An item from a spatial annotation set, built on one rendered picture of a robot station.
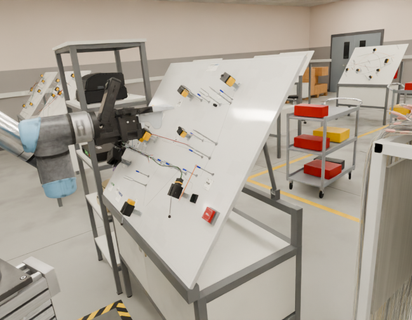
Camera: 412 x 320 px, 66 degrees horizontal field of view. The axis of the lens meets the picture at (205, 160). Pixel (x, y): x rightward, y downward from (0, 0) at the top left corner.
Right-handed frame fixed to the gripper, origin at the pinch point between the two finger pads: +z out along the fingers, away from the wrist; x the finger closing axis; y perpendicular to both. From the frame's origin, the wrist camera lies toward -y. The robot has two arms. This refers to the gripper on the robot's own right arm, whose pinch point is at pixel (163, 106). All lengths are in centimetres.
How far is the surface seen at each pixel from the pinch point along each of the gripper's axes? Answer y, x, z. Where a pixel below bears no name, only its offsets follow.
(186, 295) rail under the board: 72, -21, 5
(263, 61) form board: -13, -33, 66
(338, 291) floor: 151, -59, 137
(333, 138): 72, -182, 294
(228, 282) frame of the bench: 76, -22, 25
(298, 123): 66, -314, 373
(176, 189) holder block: 37, -42, 17
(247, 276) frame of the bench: 77, -21, 34
